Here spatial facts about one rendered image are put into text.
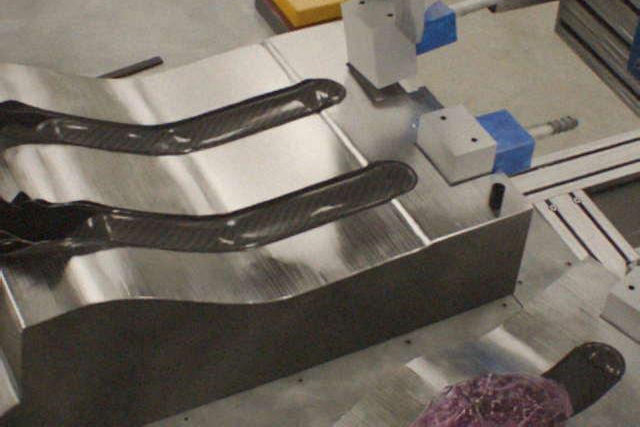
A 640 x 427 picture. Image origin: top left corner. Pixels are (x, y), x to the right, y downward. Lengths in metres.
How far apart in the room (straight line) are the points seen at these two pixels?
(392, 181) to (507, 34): 1.78
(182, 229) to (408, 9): 0.23
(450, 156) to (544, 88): 1.65
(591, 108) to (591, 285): 1.62
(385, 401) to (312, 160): 0.23
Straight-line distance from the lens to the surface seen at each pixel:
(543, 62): 2.61
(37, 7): 1.25
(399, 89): 1.03
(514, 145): 0.93
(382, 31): 0.95
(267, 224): 0.88
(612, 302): 0.88
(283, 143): 0.94
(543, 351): 0.86
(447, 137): 0.91
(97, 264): 0.78
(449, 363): 0.80
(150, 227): 0.85
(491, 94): 2.50
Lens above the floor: 1.49
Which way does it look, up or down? 42 degrees down
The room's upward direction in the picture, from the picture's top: 5 degrees clockwise
